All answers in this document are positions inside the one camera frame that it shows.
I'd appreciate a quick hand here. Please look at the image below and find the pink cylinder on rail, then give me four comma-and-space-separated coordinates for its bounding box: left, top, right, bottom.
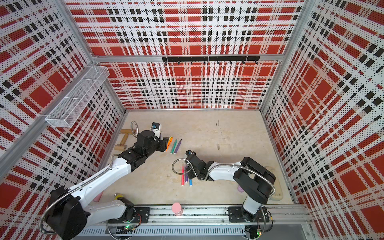
172, 203, 184, 216

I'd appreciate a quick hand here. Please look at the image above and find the pink marker pen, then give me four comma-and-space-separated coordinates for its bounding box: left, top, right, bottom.
181, 164, 185, 186

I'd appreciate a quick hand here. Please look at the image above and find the yellow round object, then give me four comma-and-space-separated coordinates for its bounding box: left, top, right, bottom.
115, 193, 124, 200

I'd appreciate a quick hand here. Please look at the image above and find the wooden roller tool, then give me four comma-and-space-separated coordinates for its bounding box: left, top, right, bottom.
114, 129, 133, 152

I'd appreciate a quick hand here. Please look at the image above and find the beige oval object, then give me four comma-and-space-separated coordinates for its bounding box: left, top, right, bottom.
266, 167, 284, 201

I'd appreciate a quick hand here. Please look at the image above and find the green marker pen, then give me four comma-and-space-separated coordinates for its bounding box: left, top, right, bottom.
171, 138, 178, 154

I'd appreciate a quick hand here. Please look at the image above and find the pink cylinder near left wall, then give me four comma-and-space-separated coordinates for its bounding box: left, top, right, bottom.
93, 192, 104, 203

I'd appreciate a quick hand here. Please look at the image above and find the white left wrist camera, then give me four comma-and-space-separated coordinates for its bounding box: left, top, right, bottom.
151, 122, 162, 139

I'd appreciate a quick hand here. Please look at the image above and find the left base circuit board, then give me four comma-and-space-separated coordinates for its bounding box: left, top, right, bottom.
116, 225, 138, 235

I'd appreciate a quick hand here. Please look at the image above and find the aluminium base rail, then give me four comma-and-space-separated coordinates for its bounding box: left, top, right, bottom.
79, 205, 317, 240

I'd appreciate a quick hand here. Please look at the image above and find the orange marker pen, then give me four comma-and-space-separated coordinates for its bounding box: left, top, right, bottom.
167, 137, 173, 150

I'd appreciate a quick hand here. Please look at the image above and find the violet marker pen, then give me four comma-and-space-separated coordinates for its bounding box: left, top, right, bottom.
174, 139, 182, 154

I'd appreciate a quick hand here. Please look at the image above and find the black hook rail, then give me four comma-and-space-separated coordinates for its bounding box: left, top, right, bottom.
162, 56, 261, 64

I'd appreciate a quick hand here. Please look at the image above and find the white wire mesh basket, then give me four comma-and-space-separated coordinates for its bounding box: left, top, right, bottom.
45, 66, 109, 128

